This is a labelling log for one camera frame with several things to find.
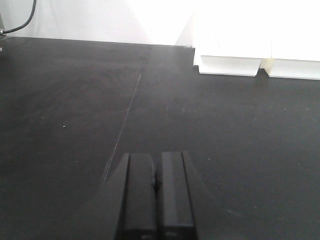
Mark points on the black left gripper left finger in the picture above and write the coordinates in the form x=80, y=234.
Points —
x=136, y=198

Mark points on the white storage bin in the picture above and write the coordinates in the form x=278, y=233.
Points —
x=295, y=47
x=226, y=43

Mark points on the white left storage bin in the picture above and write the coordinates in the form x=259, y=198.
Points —
x=226, y=43

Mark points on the white middle storage bin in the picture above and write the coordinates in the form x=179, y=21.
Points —
x=295, y=47

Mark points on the grey metal machine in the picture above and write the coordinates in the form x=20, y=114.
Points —
x=2, y=35

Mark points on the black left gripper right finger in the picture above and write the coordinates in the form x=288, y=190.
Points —
x=176, y=219

